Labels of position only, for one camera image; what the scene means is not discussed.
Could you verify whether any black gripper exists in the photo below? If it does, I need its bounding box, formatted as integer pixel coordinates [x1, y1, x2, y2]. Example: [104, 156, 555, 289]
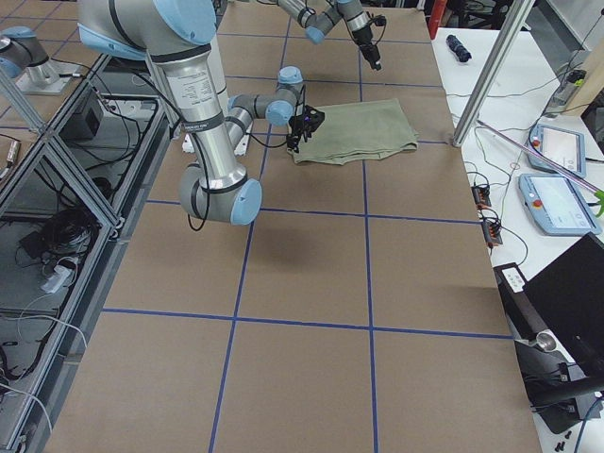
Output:
[287, 105, 312, 146]
[354, 26, 381, 71]

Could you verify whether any olive green long-sleeve shirt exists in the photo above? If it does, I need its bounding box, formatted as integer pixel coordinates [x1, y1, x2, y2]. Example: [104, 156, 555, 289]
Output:
[290, 98, 419, 165]

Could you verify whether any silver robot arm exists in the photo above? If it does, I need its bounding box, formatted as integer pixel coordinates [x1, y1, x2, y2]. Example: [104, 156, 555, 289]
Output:
[276, 0, 387, 71]
[78, 1, 311, 226]

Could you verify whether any dark blue folded cloth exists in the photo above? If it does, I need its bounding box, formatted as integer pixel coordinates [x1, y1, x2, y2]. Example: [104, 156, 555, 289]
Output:
[445, 34, 472, 63]

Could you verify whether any orange black connector box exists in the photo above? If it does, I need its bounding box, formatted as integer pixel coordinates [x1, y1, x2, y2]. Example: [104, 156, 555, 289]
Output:
[471, 184, 492, 208]

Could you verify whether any upper teach pendant tablet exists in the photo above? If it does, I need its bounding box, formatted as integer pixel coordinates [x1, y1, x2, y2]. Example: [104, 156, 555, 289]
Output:
[527, 124, 586, 177]

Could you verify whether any teach pendant tablet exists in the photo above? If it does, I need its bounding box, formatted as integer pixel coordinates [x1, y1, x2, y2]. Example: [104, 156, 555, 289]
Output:
[518, 174, 602, 237]
[527, 124, 586, 177]

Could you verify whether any lower teach pendant tablet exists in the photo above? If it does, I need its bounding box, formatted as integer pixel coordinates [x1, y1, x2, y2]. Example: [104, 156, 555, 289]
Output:
[518, 174, 602, 237]

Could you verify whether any metal reacher grabber tool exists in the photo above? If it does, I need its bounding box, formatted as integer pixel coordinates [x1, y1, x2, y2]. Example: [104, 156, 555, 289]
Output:
[477, 120, 603, 217]

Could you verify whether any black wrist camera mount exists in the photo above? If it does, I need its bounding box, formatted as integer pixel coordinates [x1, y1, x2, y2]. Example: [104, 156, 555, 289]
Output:
[370, 14, 387, 27]
[302, 105, 326, 134]

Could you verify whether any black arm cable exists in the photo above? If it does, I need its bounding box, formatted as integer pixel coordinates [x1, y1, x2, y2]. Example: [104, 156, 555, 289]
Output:
[141, 51, 308, 232]

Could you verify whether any aluminium frame post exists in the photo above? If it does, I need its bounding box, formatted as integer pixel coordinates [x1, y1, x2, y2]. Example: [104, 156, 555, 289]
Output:
[452, 0, 535, 147]

